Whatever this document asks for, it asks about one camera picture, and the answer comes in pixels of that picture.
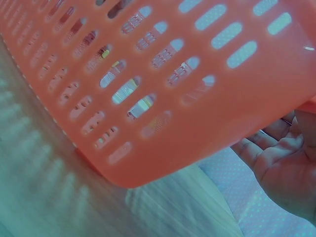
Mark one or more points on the person's right hand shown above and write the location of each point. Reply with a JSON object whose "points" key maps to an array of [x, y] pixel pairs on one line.
{"points": [[288, 172]]}

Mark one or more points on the orange slotted plastic basket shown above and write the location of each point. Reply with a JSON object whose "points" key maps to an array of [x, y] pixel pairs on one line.
{"points": [[197, 103]]}

